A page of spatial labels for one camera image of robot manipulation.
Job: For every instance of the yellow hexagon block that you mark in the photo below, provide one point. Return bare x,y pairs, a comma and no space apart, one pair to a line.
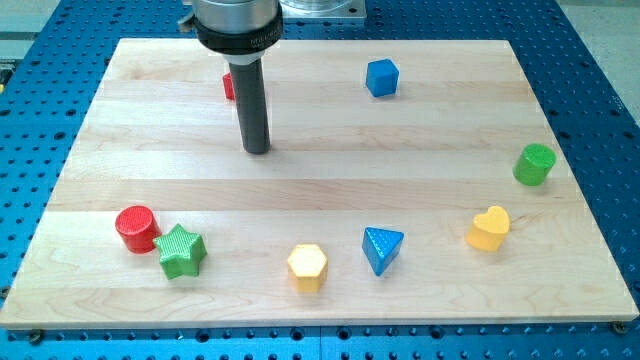
307,268

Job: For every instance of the blue triangle block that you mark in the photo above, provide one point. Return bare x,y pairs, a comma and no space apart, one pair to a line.
381,247

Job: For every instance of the light wooden board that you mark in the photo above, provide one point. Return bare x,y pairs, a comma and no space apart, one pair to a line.
423,161

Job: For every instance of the green star block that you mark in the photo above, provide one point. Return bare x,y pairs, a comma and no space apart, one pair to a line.
180,252

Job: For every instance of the clear acrylic robot base plate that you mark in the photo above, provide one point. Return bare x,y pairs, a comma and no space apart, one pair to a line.
320,11

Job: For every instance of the yellow heart block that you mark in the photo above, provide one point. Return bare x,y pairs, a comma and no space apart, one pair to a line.
488,230

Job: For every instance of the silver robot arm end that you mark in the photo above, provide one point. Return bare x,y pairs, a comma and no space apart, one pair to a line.
240,30

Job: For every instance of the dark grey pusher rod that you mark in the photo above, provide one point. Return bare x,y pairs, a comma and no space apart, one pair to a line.
250,98

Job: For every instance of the green cylinder block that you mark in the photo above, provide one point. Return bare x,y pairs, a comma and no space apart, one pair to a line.
534,164

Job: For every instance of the red cylinder block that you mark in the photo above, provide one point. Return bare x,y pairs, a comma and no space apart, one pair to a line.
137,227

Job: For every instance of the blue cube block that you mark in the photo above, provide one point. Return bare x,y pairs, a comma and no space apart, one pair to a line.
382,78

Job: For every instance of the red star block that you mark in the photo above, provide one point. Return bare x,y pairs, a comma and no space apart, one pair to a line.
228,87

